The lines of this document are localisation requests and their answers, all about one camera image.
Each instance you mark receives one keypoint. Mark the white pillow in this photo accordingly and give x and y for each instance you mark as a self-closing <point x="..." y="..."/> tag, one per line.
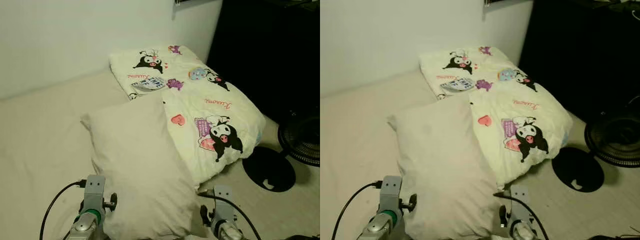
<point x="135" y="165"/>
<point x="445" y="170"/>

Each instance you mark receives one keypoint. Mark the cartoon print quilt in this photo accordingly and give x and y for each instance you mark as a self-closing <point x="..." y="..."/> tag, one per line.
<point x="510" y="100"/>
<point x="200" y="100"/>

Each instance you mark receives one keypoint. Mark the black cabinet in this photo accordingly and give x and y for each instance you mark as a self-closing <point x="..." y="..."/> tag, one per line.
<point x="580" y="50"/>
<point x="270" y="50"/>

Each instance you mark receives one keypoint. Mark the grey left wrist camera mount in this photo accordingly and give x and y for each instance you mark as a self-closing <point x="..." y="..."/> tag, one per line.
<point x="391" y="192"/>
<point x="94" y="192"/>

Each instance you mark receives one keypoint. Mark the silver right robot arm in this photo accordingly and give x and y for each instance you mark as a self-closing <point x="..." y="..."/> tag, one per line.
<point x="525" y="232"/>
<point x="227" y="232"/>

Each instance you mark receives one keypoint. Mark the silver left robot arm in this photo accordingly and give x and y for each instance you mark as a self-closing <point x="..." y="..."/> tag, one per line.
<point x="85" y="226"/>
<point x="380" y="227"/>

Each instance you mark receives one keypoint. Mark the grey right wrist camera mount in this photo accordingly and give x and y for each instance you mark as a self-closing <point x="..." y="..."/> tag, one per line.
<point x="222" y="200"/>
<point x="520" y="200"/>

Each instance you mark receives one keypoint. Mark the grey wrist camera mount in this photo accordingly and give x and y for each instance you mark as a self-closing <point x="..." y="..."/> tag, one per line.
<point x="520" y="200"/>
<point x="94" y="192"/>
<point x="222" y="200"/>
<point x="391" y="192"/>

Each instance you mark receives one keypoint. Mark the black floor fan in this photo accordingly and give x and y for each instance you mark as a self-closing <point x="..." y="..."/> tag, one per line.
<point x="577" y="170"/>
<point x="267" y="167"/>

